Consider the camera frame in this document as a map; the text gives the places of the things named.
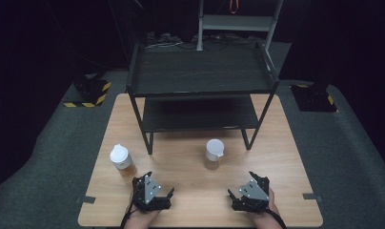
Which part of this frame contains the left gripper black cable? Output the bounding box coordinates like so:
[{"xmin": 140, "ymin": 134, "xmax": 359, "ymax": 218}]
[{"xmin": 119, "ymin": 190, "xmax": 138, "ymax": 229}]

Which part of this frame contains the grey metal stand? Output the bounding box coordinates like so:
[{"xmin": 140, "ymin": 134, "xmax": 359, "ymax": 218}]
[{"xmin": 196, "ymin": 0, "xmax": 284, "ymax": 52}]

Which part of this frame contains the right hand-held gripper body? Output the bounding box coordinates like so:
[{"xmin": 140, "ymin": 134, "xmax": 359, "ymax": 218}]
[{"xmin": 231, "ymin": 176, "xmax": 272, "ymax": 214}]

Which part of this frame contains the glass jar round white lid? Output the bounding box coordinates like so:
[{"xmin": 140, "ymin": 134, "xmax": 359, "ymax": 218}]
[{"xmin": 109, "ymin": 143, "xmax": 138, "ymax": 178}]

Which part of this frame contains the glass jar spouted white lid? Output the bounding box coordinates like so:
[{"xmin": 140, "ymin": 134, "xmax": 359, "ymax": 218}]
[{"xmin": 205, "ymin": 138, "xmax": 226, "ymax": 171}]

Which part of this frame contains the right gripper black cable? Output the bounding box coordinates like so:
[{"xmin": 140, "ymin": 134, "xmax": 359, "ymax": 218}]
[{"xmin": 264, "ymin": 206, "xmax": 288, "ymax": 229}]

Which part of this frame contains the black two-tier shelf rack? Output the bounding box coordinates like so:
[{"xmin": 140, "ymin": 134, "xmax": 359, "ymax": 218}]
[{"xmin": 126, "ymin": 40, "xmax": 280, "ymax": 156}]

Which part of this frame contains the black base yellow striped tape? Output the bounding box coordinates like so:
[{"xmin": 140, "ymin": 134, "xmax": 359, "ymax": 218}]
[
  {"xmin": 290, "ymin": 83, "xmax": 338, "ymax": 113},
  {"xmin": 63, "ymin": 74, "xmax": 112, "ymax": 109}
]

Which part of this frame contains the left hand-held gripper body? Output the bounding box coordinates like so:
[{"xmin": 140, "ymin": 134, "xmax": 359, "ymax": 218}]
[{"xmin": 132, "ymin": 175, "xmax": 172, "ymax": 213}]

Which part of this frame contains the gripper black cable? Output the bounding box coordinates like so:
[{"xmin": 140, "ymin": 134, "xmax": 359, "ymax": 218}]
[
  {"xmin": 264, "ymin": 206, "xmax": 288, "ymax": 229},
  {"xmin": 119, "ymin": 190, "xmax": 138, "ymax": 229}
]

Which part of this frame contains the person's left hand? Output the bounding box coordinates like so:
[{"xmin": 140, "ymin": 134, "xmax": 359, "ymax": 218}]
[{"xmin": 126, "ymin": 207, "xmax": 162, "ymax": 229}]

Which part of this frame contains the person's right hand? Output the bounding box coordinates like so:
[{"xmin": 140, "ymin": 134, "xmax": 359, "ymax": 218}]
[{"xmin": 247, "ymin": 187, "xmax": 284, "ymax": 229}]

